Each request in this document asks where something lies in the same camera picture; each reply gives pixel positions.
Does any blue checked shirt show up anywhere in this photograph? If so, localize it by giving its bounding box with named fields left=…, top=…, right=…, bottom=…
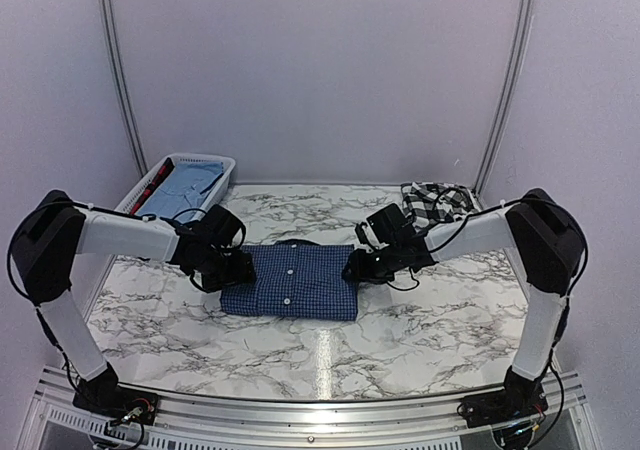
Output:
left=220, top=240, right=358, bottom=322

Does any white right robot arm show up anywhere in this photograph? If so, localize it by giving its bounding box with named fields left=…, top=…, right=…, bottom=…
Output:
left=342, top=188, right=588, bottom=418

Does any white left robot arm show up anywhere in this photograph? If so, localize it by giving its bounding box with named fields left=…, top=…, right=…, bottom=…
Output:
left=7, top=190, right=256, bottom=415

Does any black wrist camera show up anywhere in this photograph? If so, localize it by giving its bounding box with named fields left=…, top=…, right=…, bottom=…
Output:
left=192, top=204, right=246, bottom=249
left=355, top=203, right=415, bottom=248

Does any white plastic basket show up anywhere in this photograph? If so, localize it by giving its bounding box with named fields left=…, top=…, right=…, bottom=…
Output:
left=116, top=153, right=236, bottom=221

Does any aluminium front rail frame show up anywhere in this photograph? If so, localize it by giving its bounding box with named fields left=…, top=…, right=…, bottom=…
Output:
left=17, top=367, right=604, bottom=449

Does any left aluminium wall post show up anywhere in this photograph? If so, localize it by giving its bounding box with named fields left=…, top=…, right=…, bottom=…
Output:
left=98, top=0, right=149, bottom=177

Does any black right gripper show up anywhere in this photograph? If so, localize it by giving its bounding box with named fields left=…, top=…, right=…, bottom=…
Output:
left=341, top=243, right=402, bottom=285

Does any black white plaid shirt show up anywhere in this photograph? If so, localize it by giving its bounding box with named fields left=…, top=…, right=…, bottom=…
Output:
left=400, top=182, right=478, bottom=228

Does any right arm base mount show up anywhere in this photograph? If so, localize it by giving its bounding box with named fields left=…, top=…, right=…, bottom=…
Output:
left=457, top=390, right=548, bottom=428

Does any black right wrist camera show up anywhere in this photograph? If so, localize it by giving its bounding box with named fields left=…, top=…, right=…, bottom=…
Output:
left=355, top=203, right=415, bottom=248

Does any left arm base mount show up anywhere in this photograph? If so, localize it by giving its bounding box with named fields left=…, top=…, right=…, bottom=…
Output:
left=73, top=387, right=159, bottom=425

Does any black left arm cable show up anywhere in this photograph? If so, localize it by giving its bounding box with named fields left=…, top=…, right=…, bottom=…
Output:
left=5, top=194, right=211, bottom=301

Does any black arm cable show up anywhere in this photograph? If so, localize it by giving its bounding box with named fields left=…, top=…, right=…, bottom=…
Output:
left=5, top=194, right=211, bottom=301
left=429, top=184, right=501, bottom=221

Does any red black folded garment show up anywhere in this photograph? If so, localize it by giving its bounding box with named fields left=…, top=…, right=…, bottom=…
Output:
left=122, top=157, right=175, bottom=215

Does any right aluminium wall post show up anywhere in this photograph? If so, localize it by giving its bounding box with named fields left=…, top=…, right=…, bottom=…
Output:
left=473, top=0, right=535, bottom=197

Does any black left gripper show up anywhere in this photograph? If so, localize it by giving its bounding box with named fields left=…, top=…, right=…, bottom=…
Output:
left=198, top=247, right=256, bottom=293

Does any light blue folded shirt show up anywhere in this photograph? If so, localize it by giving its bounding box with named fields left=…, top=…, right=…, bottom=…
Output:
left=134, top=161, right=225, bottom=217

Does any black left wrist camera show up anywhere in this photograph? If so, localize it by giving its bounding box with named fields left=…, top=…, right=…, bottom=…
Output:
left=192, top=204, right=246, bottom=249

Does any aluminium wall post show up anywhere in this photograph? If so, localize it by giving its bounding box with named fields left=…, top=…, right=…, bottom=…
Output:
left=98, top=0, right=149, bottom=177
left=473, top=0, right=535, bottom=197

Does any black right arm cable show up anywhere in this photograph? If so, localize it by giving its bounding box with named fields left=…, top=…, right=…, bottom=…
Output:
left=429, top=184, right=501, bottom=221

